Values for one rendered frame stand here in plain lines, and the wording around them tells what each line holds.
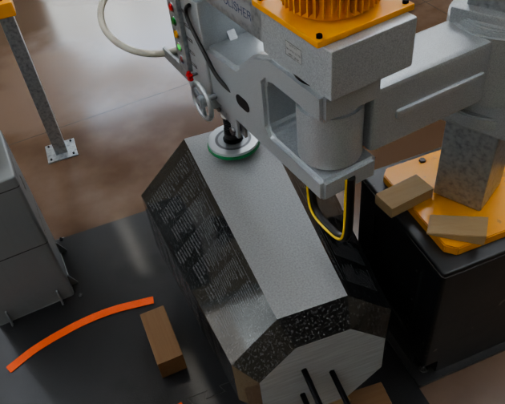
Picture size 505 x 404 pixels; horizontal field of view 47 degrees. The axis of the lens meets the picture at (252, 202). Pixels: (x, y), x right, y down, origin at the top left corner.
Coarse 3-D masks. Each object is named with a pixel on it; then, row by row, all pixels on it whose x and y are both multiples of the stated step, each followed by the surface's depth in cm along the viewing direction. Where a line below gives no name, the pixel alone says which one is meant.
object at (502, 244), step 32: (384, 224) 238; (416, 224) 221; (384, 256) 251; (416, 256) 220; (448, 256) 209; (480, 256) 208; (384, 288) 263; (416, 288) 230; (448, 288) 211; (480, 288) 220; (416, 320) 239; (448, 320) 227; (480, 320) 238; (416, 352) 249; (448, 352) 247; (480, 352) 260
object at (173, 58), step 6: (168, 54) 247; (168, 60) 251; (174, 60) 244; (174, 66) 247; (180, 66) 240; (180, 72) 244; (186, 78) 240; (216, 108) 221; (222, 108) 219; (222, 114) 221; (228, 114) 215; (228, 120) 218; (240, 126) 210; (234, 132) 210; (240, 132) 213; (246, 132) 210
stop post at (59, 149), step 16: (0, 0) 319; (0, 16) 320; (16, 32) 331; (16, 48) 337; (32, 64) 346; (32, 80) 352; (32, 96) 359; (48, 112) 370; (48, 128) 377; (64, 144) 389; (48, 160) 388
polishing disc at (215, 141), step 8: (216, 128) 246; (208, 136) 243; (216, 136) 243; (248, 136) 241; (208, 144) 239; (216, 144) 239; (224, 144) 238; (240, 144) 237; (248, 144) 237; (256, 144) 237; (216, 152) 235; (224, 152) 235; (232, 152) 234; (240, 152) 234
